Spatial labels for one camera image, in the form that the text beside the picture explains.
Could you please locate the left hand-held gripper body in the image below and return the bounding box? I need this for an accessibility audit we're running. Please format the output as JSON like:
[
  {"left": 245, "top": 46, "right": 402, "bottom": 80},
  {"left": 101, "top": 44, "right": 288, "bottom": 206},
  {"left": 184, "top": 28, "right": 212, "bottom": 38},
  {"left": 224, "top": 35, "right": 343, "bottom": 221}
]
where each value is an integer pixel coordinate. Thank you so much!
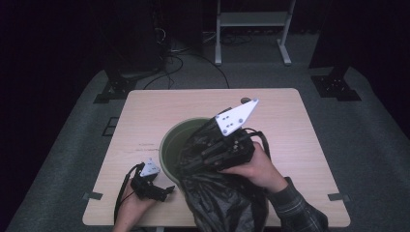
[{"left": 130, "top": 158, "right": 166, "bottom": 202}]

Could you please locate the white metal stand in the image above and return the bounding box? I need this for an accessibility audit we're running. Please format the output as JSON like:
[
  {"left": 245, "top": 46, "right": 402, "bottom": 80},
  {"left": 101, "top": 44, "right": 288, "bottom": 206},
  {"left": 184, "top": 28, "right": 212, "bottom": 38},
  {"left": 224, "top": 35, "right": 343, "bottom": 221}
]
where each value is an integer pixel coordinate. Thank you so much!
[{"left": 215, "top": 0, "right": 297, "bottom": 67}]

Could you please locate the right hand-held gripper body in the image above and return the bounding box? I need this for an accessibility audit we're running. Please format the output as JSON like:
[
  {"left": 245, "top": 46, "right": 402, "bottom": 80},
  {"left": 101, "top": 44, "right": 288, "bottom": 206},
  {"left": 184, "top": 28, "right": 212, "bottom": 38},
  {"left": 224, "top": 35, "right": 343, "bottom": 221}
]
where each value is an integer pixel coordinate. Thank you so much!
[{"left": 215, "top": 98, "right": 260, "bottom": 171}]

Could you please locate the cable bundle under white stand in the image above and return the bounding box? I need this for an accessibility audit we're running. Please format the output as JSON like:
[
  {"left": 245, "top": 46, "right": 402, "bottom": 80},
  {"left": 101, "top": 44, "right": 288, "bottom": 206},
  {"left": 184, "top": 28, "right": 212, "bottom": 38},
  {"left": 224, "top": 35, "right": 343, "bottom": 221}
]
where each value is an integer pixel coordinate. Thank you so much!
[{"left": 202, "top": 31, "right": 253, "bottom": 46}]

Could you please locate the person's right hand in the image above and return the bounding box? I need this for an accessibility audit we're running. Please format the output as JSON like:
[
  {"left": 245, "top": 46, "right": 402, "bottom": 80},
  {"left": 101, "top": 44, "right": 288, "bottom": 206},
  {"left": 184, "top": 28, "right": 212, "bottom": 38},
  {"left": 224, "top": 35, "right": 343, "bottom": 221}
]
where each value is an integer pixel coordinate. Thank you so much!
[{"left": 220, "top": 142, "right": 289, "bottom": 194}]

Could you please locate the hand-held gripper cable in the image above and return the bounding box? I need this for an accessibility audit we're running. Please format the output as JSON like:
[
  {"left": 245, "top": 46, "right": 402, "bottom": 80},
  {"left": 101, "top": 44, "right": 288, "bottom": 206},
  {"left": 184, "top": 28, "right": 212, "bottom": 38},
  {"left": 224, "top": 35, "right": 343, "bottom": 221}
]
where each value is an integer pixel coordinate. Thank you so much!
[
  {"left": 241, "top": 128, "right": 272, "bottom": 159},
  {"left": 113, "top": 162, "right": 146, "bottom": 223}
]

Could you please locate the black plastic garbage bag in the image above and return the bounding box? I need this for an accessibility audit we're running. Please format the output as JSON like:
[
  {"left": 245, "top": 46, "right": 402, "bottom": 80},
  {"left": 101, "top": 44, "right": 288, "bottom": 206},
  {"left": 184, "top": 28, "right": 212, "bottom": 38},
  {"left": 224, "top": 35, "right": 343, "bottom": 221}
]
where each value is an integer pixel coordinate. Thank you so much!
[{"left": 177, "top": 117, "right": 270, "bottom": 232}]

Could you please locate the black floor cable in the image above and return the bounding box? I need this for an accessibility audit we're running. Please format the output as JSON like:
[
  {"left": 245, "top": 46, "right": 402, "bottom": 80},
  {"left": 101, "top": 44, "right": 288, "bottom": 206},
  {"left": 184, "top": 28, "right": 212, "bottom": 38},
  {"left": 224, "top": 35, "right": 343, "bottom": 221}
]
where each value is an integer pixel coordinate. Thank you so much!
[{"left": 143, "top": 52, "right": 230, "bottom": 90}]

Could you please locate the green plastic bucket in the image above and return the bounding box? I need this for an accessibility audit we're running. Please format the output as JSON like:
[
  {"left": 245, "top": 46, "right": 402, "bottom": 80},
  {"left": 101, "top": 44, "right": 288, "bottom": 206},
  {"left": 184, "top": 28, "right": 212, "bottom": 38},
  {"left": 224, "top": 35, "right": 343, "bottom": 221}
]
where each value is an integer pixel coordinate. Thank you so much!
[{"left": 159, "top": 117, "right": 214, "bottom": 186}]

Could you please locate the black stand with base plate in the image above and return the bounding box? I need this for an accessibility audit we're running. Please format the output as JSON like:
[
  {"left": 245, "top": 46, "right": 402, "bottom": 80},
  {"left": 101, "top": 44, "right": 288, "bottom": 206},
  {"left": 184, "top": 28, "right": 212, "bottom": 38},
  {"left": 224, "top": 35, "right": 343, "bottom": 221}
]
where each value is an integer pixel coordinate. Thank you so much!
[
  {"left": 308, "top": 62, "right": 362, "bottom": 102},
  {"left": 93, "top": 61, "right": 138, "bottom": 104}
]

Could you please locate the grey tape strip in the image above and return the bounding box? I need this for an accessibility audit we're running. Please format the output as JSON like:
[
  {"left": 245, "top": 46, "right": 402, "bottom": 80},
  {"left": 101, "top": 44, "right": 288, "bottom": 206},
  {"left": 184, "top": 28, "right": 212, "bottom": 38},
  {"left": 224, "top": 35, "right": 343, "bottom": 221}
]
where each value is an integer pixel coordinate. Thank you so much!
[
  {"left": 81, "top": 191, "right": 104, "bottom": 201},
  {"left": 328, "top": 192, "right": 351, "bottom": 203}
]

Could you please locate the person's left hand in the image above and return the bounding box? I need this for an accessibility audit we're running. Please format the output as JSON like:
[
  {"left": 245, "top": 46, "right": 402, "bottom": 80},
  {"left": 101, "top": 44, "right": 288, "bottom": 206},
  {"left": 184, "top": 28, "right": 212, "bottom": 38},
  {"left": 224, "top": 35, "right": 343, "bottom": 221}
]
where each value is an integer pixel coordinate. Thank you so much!
[{"left": 112, "top": 182, "right": 158, "bottom": 231}]

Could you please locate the left hand-held gripper cable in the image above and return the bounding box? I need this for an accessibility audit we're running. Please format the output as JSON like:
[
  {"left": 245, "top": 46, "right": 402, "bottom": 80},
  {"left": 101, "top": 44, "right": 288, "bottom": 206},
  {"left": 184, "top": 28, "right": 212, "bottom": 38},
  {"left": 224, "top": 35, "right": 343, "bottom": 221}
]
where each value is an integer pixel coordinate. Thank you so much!
[{"left": 113, "top": 162, "right": 146, "bottom": 223}]

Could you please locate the right hand-held gripper cable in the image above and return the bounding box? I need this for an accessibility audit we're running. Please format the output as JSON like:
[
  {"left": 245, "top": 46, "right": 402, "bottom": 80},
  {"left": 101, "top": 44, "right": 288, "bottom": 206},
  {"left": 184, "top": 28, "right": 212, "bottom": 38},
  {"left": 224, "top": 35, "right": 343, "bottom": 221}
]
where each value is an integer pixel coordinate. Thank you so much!
[{"left": 241, "top": 128, "right": 272, "bottom": 159}]

